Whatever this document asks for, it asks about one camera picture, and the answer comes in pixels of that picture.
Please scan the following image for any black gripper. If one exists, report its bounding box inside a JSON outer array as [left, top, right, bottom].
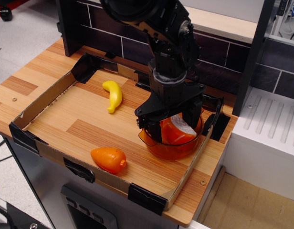
[[135, 76, 206, 143]]

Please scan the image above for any orange white toy sushi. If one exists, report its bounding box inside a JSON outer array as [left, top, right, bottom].
[[161, 114, 197, 145]]

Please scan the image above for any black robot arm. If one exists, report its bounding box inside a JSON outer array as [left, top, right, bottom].
[[101, 0, 206, 142]]

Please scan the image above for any transparent orange plastic pot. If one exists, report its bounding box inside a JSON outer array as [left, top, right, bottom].
[[139, 116, 204, 160]]

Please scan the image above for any cardboard fence with black tape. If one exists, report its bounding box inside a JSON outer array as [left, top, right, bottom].
[[9, 53, 227, 215]]

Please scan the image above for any yellow toy banana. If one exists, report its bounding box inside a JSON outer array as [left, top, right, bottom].
[[102, 80, 123, 114]]

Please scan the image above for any orange toy carrot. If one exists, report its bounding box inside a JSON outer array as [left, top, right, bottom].
[[91, 147, 127, 174]]

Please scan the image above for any white toy sink drainboard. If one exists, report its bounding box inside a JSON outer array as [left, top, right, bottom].
[[223, 88, 294, 200]]

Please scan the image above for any light wooden shelf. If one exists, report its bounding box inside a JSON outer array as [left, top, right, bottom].
[[88, 0, 258, 44]]

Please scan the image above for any grey toy oven panel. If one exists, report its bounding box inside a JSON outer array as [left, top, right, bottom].
[[61, 186, 118, 229]]

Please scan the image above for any black caster wheel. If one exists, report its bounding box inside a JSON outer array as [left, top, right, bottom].
[[0, 6, 13, 21]]

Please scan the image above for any dark grey vertical post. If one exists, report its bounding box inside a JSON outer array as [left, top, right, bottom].
[[232, 0, 275, 116]]

